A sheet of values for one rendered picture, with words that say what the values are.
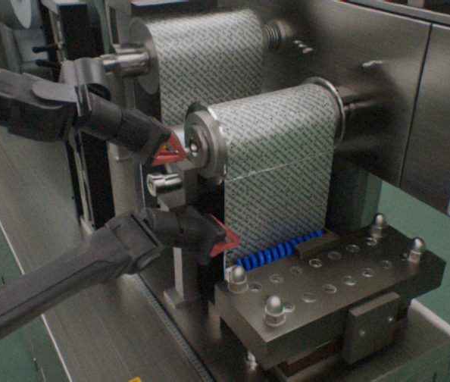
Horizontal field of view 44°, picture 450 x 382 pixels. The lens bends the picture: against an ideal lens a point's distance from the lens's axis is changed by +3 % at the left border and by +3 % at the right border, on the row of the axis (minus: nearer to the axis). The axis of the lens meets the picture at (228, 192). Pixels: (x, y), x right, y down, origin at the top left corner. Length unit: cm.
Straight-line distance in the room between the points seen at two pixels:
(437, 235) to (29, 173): 214
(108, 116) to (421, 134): 53
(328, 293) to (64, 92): 54
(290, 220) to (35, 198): 76
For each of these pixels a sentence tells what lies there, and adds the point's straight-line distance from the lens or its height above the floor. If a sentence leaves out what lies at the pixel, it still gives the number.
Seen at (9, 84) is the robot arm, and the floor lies 140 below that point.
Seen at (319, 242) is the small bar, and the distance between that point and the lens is 106.
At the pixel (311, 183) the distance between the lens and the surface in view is 104.
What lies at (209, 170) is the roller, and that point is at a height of 122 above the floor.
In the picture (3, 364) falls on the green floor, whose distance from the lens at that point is 241.
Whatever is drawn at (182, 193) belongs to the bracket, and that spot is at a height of 115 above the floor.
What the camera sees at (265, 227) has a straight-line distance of 102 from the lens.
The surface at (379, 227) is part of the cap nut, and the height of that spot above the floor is 105.
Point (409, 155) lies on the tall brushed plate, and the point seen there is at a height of 121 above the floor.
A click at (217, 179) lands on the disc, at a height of 120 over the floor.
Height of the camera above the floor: 165
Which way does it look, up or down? 30 degrees down
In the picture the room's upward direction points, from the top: straight up
